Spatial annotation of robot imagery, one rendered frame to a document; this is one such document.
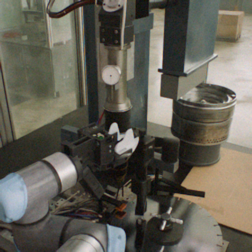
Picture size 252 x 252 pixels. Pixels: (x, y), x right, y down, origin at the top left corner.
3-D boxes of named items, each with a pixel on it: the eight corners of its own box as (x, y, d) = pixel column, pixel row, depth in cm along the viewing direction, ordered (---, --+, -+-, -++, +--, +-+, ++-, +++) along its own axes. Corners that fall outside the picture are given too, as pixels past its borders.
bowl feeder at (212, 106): (233, 152, 174) (244, 89, 158) (215, 180, 151) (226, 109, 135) (181, 137, 189) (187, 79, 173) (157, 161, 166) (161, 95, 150)
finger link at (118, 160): (136, 150, 73) (107, 165, 67) (136, 156, 74) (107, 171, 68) (122, 143, 76) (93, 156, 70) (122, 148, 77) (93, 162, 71)
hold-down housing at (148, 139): (153, 193, 90) (156, 128, 81) (143, 201, 87) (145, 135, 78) (138, 185, 94) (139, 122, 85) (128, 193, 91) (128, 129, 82)
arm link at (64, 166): (63, 201, 61) (37, 183, 66) (81, 190, 64) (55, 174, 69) (60, 169, 58) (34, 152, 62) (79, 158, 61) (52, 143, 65)
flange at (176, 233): (147, 215, 100) (147, 209, 99) (183, 217, 99) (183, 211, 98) (145, 242, 90) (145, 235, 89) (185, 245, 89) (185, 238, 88)
